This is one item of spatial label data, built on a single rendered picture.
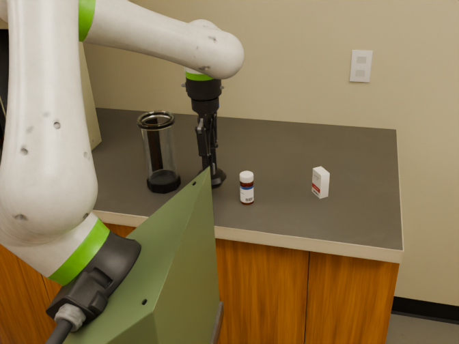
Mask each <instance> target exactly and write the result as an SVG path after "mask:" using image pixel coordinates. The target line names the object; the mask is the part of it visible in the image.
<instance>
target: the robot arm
mask: <svg viewBox="0 0 459 344"><path fill-rule="evenodd" d="M0 18H1V19H2V20H4V21H5V22H7V23H8V29H9V81H8V105H7V115H6V123H5V135H4V141H3V151H2V157H1V166H0V244H1V245H2V246H4V247H5V248H7V249H8V250H9V251H11V252H12V253H14V254H15V255H16V256H17V257H19V258H20V259H22V260H23V261H24V262H25V263H27V264H28V265H30V266H31V267H32V268H33V269H35V270H37V271H38V272H39V273H41V274H42V275H43V276H45V277H46V278H47V279H50V280H52V281H55V282H57V283H59V284H60V285H62V287H61V289H60V290H59V292H58V293H57V295H56V296H55V298H54V299H53V301H52V302H51V303H50V305H49V306H48V308H47V309H46V314H47V315H48V316H49V317H51V318H52V319H53V320H55V323H56V324H57V325H56V327H55V329H54V331H53V332H52V333H51V335H50V337H49V338H48V340H47V341H46V343H45V344H63V342H64V341H65V339H66V337H67V336H68V334H69V333H70V332H75V331H77V330H78V329H79V328H80V327H81V326H84V325H85V324H86V323H88V322H90V321H91V320H93V319H94V318H95V316H97V315H99V314H100V313H102V312H103V310H104V308H105V307H106V305H107V299H108V298H109V297H110V295H111V294H112V293H113V292H114V291H115V290H116V289H117V288H118V287H119V285H120V284H121V283H122V281H123V280H124V279H125V278H126V276H127V275H128V273H129V272H130V270H131V269H132V267H133V266H134V264H135V262H136V260H137V258H138V256H139V254H140V252H141V245H140V243H138V242H137V241H136V240H133V239H128V238H124V237H122V236H119V235H117V234H115V233H114V232H112V231H111V230H109V229H108V228H107V227H106V226H105V225H104V224H103V222H102V221H101V220H100V219H99V217H97V215H95V214H94V213H93V212H92V210H93V208H94V205H95V203H96V199H97V195H98V181H97V177H96V171H95V168H94V161H93V158H92V151H91V147H90V143H89V135H88V131H87V123H86V118H85V108H84V102H83V91H82V84H81V69H80V59H79V42H85V43H89V44H96V45H100V46H108V47H112V48H119V49H123V50H127V51H132V52H136V53H141V54H144V55H149V56H153V57H157V58H160V59H164V60H167V61H170V62H173V63H176V64H179V65H181V66H185V73H186V83H182V84H181V86H182V87H185V88H186V92H187V95H188V97H190V98H191V106H192V110H193V111H194V112H196V113H197V114H198V118H197V123H198V124H199V126H196V127H195V132H196V135H197V145H198V151H199V156H201V159H202V169H203V171H204V170H205V169H206V168H208V167H209V166H210V176H213V175H214V174H213V163H215V170H216V169H217V157H216V148H218V145H216V143H217V110H218V109H219V96H220V95H221V94H222V89H224V86H222V85H221V80H223V79H227V78H231V77H233V76H234V75H235V74H237V73H238V71H239V70H240V69H241V68H242V65H243V62H244V59H245V52H244V49H243V47H242V44H241V43H240V41H239V39H238V38H237V37H236V36H234V35H232V34H230V33H228V32H225V31H221V30H220V29H219V28H218V27H217V26H216V25H215V24H213V23H212V22H210V21H208V20H203V19H198V20H193V21H191V22H190V23H185V22H182V21H180V20H176V19H173V18H170V17H167V16H164V15H162V14H158V13H156V12H153V11H151V10H148V9H145V8H143V7H141V6H139V5H136V4H134V3H131V2H129V1H127V0H0ZM215 147H216V148H215Z"/></svg>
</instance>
